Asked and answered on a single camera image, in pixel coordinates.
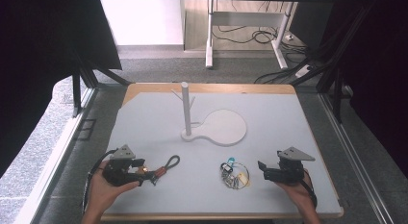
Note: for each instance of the wooden table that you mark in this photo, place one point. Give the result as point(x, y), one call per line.
point(224, 88)

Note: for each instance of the black curtain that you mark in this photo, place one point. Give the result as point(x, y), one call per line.
point(378, 57)
point(38, 57)

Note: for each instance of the aluminium frame rail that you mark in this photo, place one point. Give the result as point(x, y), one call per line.
point(356, 160)
point(54, 153)

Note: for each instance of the person's right hand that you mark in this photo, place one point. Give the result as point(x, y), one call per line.
point(301, 193)

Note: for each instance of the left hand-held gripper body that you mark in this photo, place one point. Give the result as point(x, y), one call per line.
point(120, 172)

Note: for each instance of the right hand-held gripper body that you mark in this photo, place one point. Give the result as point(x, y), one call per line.
point(290, 169)

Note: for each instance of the white key holder stand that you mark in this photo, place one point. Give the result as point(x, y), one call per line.
point(224, 128)

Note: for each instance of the black metal stand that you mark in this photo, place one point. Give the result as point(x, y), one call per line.
point(85, 79)
point(335, 89)

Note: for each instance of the key bunch with yellow tag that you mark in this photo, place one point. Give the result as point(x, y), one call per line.
point(235, 177)

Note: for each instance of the white power strip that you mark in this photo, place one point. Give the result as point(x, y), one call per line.
point(303, 71)

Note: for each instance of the person's left hand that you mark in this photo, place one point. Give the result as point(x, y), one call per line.
point(101, 192)

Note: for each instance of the white desk frame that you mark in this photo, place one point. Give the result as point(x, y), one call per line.
point(247, 18)

